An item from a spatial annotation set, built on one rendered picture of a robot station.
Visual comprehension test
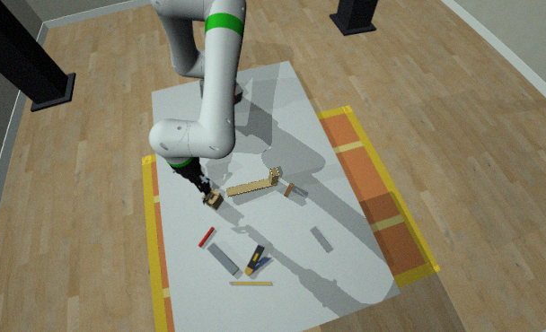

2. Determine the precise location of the red flat bar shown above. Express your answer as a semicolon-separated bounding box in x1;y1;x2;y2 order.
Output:
198;227;215;247

